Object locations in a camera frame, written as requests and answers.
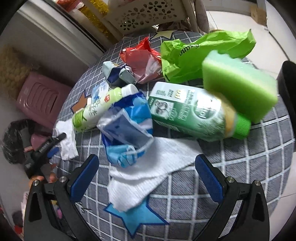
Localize red plastic bag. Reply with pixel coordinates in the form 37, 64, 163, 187
119, 37, 162, 84

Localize small white tissue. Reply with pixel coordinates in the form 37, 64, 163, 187
55, 118, 78, 161

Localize blue white milk carton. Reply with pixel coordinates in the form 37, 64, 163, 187
91, 80, 110, 103

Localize large white paper towel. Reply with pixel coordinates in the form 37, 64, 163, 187
107, 137, 202, 212

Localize black bag beside stool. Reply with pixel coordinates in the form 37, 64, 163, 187
1, 119, 36, 164

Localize green sponge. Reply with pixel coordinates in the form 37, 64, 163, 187
202, 50, 278, 123

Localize beige perforated storage rack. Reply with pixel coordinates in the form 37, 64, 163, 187
81, 0, 197, 40

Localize blue white plastic wrapper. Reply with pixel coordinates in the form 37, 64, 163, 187
96, 92, 154, 168

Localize light green white bottle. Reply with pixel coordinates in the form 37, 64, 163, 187
72, 84, 138, 132

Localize green plastic bag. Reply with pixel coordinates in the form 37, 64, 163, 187
161, 30, 256, 84

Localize green detergent bottle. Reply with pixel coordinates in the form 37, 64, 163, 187
148, 82, 251, 142

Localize teal and navy snack bag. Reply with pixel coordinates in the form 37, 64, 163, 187
102, 61, 135, 87

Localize person's left hand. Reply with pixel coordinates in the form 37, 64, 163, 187
29, 172, 58, 187

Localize yellow mesh bag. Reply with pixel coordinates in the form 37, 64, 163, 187
79, 0, 118, 44

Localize cardboard box on floor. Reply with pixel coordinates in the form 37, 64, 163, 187
250, 5, 267, 26

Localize maroon plastic stool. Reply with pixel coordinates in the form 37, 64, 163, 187
16, 71, 73, 130

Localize grey checked tablecloth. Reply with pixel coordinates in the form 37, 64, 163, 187
51, 36, 295, 240

